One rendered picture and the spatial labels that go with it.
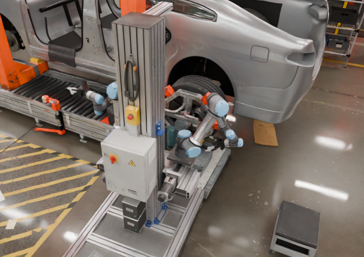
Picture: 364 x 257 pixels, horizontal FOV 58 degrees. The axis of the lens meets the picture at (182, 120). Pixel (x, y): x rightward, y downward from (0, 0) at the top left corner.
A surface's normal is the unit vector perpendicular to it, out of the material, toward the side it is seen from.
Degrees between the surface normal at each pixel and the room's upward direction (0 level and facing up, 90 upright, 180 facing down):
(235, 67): 90
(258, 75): 90
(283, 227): 0
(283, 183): 0
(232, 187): 0
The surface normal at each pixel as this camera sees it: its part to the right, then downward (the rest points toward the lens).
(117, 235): 0.04, -0.82
